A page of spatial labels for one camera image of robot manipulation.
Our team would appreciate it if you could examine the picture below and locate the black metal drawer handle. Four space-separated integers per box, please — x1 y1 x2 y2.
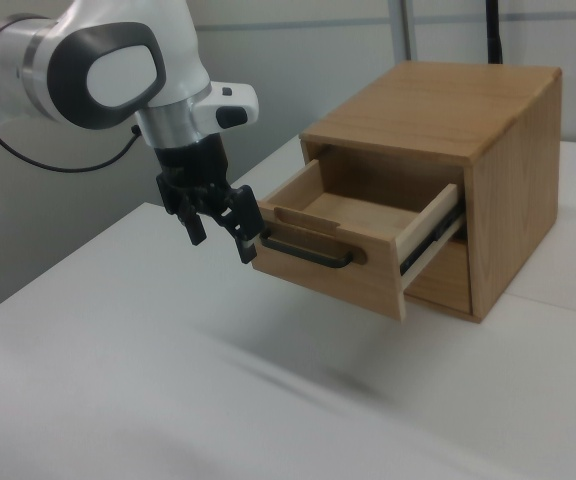
259 229 355 270

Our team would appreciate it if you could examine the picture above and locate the grey partition post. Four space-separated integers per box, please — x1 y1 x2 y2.
397 0 419 64

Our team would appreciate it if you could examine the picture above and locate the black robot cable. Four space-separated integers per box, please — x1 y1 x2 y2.
0 124 142 351

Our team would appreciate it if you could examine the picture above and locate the wooden drawer with black handle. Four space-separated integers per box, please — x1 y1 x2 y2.
251 158 467 321

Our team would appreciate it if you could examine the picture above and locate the black pole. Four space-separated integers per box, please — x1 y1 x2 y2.
482 0 507 64

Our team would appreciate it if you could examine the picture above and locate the wooden drawer without handle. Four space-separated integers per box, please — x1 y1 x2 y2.
405 239 472 316

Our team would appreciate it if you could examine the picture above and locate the black metal drawer slide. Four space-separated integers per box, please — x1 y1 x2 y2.
399 207 467 277

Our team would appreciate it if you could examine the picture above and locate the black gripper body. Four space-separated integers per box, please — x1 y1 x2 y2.
153 135 231 199

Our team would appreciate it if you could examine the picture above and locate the wooden drawer cabinet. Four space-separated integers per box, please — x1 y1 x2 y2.
300 60 564 324

